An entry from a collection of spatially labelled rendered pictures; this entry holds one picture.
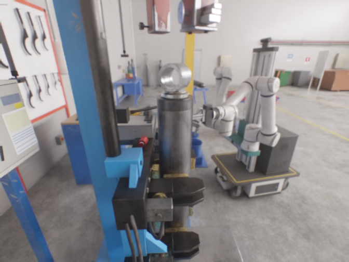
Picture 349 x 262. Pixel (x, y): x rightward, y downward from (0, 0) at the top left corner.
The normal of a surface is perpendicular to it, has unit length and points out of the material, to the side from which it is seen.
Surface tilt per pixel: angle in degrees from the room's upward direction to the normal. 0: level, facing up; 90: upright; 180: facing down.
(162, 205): 0
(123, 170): 90
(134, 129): 90
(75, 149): 90
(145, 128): 90
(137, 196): 0
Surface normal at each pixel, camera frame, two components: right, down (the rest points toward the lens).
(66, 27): 0.04, 0.38
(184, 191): 0.00, -0.92
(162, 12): 0.51, 0.33
